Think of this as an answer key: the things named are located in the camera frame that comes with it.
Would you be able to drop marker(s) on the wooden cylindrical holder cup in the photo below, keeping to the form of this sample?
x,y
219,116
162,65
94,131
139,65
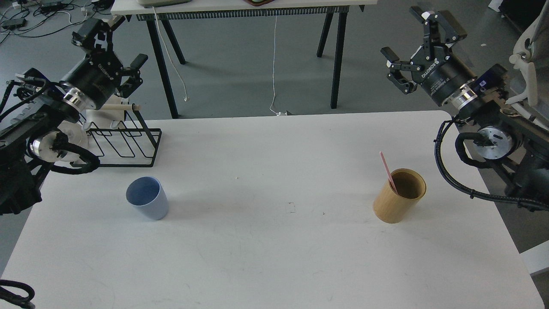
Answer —
x,y
391,205

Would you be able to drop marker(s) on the light blue plastic cup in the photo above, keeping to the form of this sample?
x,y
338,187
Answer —
x,y
146,195

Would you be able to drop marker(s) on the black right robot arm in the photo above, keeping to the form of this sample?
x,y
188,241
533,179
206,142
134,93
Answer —
x,y
512,145

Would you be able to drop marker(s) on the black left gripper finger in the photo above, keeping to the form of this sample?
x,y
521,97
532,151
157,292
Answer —
x,y
133,75
94,37

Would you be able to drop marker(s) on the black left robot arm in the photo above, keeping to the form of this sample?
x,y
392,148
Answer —
x,y
34,145

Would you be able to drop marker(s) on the black wire dish rack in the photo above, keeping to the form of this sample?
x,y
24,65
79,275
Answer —
x,y
119,136

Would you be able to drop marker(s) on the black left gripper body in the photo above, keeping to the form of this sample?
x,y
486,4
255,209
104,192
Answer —
x,y
96,76

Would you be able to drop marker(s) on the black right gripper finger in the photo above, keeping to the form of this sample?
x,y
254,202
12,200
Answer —
x,y
396,67
440,29

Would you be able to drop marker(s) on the background white table black legs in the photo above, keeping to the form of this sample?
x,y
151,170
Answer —
x,y
159,13

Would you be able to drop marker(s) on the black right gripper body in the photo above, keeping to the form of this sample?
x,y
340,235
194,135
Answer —
x,y
441,73

